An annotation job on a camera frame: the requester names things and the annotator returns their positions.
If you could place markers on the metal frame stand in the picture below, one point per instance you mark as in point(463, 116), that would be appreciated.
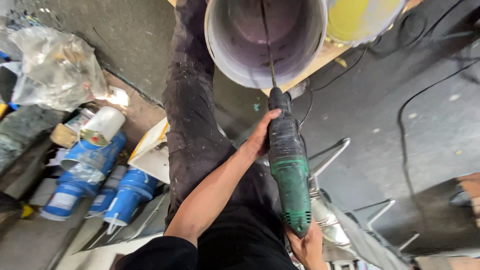
point(332, 157)

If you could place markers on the white and yellow sack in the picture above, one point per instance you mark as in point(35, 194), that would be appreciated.
point(150, 150)

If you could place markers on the white tin can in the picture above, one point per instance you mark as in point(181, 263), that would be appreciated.
point(103, 125)

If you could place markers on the green and black power drill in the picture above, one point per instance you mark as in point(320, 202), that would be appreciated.
point(288, 168)

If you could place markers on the clear plastic bag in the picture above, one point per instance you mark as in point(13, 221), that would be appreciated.
point(56, 71)

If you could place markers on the person's right hand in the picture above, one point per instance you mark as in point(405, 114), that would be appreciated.
point(308, 247)

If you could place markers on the wooden board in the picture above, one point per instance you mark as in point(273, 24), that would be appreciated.
point(318, 62)

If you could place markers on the person's black shirt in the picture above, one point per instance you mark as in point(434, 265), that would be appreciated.
point(240, 243)

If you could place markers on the metal mixing rod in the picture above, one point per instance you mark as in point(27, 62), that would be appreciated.
point(267, 41)

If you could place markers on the yellow-stained white bucket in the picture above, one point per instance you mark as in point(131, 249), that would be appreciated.
point(356, 18)

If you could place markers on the grey paint bucket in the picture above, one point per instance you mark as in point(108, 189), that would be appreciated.
point(262, 33)

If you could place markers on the person's left hand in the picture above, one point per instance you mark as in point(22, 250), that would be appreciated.
point(258, 140)

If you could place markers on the person's dark stained trousers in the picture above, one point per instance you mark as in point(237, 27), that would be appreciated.
point(195, 112)

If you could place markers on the shiny steel pipe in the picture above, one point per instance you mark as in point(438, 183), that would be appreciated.
point(328, 221)

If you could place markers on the small brown cardboard box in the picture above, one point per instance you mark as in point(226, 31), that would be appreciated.
point(63, 135)

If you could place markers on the person's right fingers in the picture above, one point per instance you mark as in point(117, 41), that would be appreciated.
point(291, 234)

